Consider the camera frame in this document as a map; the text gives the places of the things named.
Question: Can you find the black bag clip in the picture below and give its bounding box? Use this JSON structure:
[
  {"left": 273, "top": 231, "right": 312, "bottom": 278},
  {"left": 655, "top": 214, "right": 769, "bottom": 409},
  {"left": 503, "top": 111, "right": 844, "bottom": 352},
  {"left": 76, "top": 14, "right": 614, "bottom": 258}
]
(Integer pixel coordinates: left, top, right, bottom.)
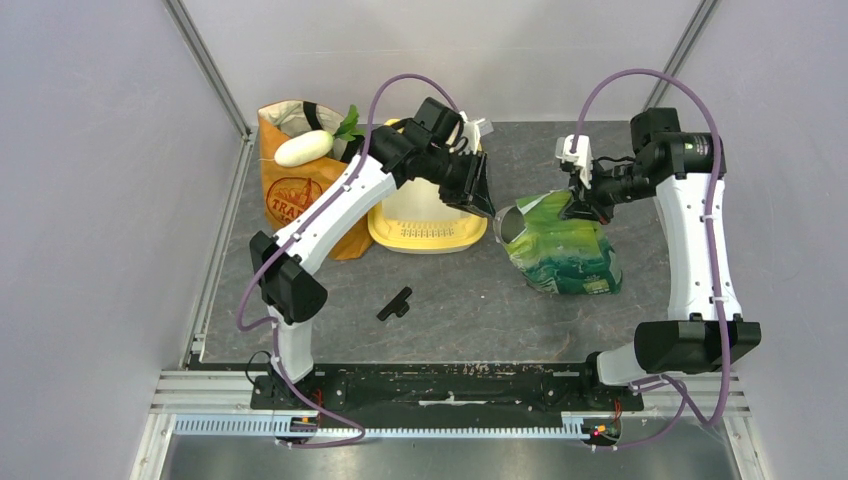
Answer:
[{"left": 376, "top": 286, "right": 413, "bottom": 321}]

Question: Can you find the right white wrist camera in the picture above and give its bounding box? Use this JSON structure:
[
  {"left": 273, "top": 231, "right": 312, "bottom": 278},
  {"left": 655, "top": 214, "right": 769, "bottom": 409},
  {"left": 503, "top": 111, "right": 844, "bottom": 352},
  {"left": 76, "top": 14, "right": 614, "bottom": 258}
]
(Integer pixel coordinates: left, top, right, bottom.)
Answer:
[{"left": 554, "top": 134, "right": 593, "bottom": 189}]

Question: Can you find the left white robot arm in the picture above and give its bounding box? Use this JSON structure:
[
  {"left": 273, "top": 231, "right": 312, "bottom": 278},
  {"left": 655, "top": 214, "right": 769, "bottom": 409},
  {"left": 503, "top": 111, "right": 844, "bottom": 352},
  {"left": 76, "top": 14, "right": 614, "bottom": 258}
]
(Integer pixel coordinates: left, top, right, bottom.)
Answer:
[{"left": 251, "top": 97, "right": 495, "bottom": 409}]

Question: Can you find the slotted cable duct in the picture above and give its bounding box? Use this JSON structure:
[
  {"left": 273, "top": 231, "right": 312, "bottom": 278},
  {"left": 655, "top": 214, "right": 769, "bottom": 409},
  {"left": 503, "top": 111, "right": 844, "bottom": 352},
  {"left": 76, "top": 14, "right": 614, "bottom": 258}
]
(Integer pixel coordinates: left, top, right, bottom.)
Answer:
[{"left": 173, "top": 413, "right": 604, "bottom": 441}]

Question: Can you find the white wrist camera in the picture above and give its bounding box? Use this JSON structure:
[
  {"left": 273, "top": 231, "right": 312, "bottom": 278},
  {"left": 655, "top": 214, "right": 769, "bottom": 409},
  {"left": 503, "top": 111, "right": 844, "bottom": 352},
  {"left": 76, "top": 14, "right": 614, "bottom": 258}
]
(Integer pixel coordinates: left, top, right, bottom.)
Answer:
[
  {"left": 554, "top": 134, "right": 593, "bottom": 189},
  {"left": 454, "top": 111, "right": 494, "bottom": 154}
]

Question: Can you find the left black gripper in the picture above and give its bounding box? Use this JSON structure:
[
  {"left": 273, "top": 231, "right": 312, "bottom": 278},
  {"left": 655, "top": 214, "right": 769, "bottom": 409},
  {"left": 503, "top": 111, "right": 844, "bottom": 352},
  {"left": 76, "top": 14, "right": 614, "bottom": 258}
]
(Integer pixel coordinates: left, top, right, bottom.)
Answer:
[{"left": 421, "top": 145, "right": 495, "bottom": 218}]

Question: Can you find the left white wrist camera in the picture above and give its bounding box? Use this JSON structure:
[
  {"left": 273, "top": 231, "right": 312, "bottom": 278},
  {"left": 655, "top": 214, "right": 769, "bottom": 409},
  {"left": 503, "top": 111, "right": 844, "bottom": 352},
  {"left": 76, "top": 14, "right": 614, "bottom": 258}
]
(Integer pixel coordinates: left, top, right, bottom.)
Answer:
[{"left": 454, "top": 111, "right": 494, "bottom": 154}]

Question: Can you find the green litter bag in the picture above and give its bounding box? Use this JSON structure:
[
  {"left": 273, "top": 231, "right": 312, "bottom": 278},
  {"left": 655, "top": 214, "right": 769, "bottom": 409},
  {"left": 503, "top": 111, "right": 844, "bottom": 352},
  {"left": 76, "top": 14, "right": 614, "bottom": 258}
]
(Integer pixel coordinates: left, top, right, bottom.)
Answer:
[{"left": 497, "top": 190, "right": 623, "bottom": 295}]

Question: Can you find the yellow litter box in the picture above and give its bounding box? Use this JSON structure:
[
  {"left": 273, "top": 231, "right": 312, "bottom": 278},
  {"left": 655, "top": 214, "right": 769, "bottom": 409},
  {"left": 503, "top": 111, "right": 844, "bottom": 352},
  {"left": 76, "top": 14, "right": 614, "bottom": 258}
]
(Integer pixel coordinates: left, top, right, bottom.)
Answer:
[{"left": 367, "top": 147, "right": 488, "bottom": 254}]

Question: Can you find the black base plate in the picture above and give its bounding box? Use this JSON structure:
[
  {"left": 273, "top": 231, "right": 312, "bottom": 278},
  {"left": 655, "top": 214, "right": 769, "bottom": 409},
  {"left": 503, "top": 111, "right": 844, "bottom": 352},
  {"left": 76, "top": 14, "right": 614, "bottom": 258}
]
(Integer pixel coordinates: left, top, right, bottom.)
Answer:
[{"left": 250, "top": 360, "right": 645, "bottom": 432}]

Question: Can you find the white daikon radish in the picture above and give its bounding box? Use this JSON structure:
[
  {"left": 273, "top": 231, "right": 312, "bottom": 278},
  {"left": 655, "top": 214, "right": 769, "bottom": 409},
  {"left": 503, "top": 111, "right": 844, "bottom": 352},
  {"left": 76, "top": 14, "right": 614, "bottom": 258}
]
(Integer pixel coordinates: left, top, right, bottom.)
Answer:
[{"left": 273, "top": 130, "right": 334, "bottom": 168}]

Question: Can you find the metal scoop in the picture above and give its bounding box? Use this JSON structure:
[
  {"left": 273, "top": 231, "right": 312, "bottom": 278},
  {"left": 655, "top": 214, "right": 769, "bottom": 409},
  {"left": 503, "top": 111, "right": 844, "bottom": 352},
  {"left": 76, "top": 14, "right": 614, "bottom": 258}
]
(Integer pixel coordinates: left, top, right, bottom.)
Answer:
[{"left": 493, "top": 205, "right": 526, "bottom": 245}]

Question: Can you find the orange paper grocery bag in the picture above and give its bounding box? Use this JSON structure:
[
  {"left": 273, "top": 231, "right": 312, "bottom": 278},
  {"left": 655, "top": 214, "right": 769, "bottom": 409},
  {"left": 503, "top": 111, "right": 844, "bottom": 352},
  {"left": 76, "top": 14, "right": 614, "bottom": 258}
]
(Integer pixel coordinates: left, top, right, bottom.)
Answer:
[{"left": 257, "top": 100, "right": 364, "bottom": 231}]

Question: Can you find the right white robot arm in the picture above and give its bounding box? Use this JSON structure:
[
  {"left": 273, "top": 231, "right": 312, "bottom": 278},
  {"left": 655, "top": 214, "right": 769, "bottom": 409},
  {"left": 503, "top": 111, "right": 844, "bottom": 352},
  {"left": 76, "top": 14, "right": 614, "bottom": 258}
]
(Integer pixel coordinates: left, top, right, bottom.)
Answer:
[{"left": 555, "top": 108, "right": 762, "bottom": 409}]

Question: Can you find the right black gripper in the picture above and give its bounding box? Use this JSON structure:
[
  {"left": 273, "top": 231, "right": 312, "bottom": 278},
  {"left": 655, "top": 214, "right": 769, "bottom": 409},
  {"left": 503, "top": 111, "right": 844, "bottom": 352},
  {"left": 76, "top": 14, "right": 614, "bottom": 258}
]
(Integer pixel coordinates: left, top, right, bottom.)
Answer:
[{"left": 558, "top": 156, "right": 658, "bottom": 225}]

